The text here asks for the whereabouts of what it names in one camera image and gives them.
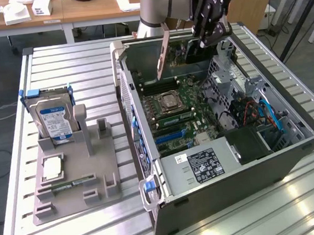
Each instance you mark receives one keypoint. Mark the graphics card with metal bracket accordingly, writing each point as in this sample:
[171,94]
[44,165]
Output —
[195,52]

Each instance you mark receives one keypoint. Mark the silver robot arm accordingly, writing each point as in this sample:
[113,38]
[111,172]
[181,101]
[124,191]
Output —
[157,6]

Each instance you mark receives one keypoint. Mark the brown wooden cabinet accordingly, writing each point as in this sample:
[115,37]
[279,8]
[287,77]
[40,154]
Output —
[252,5]

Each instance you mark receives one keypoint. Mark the stack of papers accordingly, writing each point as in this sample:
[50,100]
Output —
[129,3]

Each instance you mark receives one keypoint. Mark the CPU with thermal paste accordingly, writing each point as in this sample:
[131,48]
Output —
[171,100]

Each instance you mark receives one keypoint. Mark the metal CPU socket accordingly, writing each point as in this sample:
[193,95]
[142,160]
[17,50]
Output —
[172,102]

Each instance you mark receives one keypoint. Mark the black tripod pole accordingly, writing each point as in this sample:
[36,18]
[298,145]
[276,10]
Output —
[301,26]

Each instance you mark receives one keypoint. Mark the green motherboard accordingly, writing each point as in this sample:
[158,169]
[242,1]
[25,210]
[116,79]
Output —
[199,119]

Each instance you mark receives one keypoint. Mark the installed green RAM stick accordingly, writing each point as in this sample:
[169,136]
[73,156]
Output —
[175,119]

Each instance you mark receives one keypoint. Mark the blue card latch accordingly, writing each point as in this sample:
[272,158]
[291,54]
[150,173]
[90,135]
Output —
[131,109]
[147,159]
[138,132]
[141,144]
[134,120]

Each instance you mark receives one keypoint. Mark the blue expansion slot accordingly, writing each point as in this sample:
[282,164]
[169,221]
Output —
[170,138]

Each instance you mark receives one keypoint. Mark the grey power supply unit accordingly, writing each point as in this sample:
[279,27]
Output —
[200,166]

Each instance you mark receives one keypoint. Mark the wooden desk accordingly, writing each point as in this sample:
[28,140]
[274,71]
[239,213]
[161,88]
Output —
[53,20]

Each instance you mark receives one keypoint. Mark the small white labelled box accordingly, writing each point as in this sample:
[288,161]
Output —
[42,7]

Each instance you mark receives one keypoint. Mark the white plastic part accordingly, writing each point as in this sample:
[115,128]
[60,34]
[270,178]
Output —
[16,14]

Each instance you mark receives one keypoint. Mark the hard disk in blue caddy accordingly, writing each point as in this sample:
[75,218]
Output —
[54,119]

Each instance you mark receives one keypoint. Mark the grey parts rack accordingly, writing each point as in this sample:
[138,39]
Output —
[95,168]

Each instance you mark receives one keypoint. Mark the loose green RAM stick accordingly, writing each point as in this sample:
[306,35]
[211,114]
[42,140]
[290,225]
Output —
[69,184]

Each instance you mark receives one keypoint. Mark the loose silver CPU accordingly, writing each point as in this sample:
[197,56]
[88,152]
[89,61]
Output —
[52,167]

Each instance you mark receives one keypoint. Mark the black air duct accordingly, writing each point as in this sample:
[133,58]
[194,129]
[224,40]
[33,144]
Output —
[248,144]

